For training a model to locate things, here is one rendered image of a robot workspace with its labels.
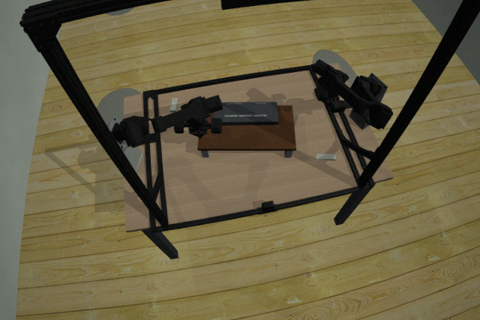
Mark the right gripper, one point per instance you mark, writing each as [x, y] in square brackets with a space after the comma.
[334, 104]

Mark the brown wooden stand with grey legs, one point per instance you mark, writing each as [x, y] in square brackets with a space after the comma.
[279, 137]

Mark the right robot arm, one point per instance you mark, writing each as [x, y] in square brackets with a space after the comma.
[333, 80]

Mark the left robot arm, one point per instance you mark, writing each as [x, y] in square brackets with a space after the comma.
[194, 110]

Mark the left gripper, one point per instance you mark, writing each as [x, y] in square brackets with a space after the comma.
[200, 128]

